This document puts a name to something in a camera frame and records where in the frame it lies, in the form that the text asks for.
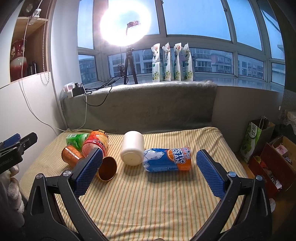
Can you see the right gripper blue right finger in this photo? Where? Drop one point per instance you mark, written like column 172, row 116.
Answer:
column 254, row 219

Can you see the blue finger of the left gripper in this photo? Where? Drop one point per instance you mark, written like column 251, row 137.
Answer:
column 10, row 141
column 23, row 144

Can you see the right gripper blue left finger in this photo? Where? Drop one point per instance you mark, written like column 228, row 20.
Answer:
column 45, row 221

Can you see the orange clear plastic cup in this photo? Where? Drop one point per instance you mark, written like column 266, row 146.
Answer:
column 96, row 139

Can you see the orange paper cup white base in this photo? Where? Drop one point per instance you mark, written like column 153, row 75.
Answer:
column 71, row 155

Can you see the green plastic cup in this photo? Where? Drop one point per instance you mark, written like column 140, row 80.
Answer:
column 76, row 140

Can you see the orange floral paper cup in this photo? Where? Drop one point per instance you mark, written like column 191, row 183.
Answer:
column 108, row 169

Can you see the white plastic cup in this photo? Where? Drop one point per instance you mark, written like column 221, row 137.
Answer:
column 132, row 148

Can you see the blue orange Arctic Ocean cup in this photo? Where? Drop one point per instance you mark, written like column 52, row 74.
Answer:
column 160, row 160

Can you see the red cardboard box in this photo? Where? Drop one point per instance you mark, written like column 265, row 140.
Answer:
column 276, row 165

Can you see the white power strip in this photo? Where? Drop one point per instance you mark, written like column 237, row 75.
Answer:
column 68, row 89

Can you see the black power adapter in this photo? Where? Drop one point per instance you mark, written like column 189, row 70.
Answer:
column 78, row 89

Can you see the green white paper bag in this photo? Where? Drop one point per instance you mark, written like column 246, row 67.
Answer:
column 258, row 133

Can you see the yellow striped cloth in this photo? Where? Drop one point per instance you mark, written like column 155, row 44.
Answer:
column 141, row 205

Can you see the red white vase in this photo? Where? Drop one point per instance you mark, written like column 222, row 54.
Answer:
column 18, row 61

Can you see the wooden shelf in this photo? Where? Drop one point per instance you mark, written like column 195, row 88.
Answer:
column 32, row 25

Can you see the grey sofa backrest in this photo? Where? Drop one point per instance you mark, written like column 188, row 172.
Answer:
column 148, row 108

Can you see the black tripod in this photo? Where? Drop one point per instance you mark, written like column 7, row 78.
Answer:
column 129, row 63

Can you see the white refill pouch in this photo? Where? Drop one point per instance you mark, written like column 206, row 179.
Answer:
column 167, row 61
column 155, row 62
column 177, row 68
column 188, row 68

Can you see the bright ring light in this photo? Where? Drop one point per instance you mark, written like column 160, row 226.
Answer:
column 125, row 22

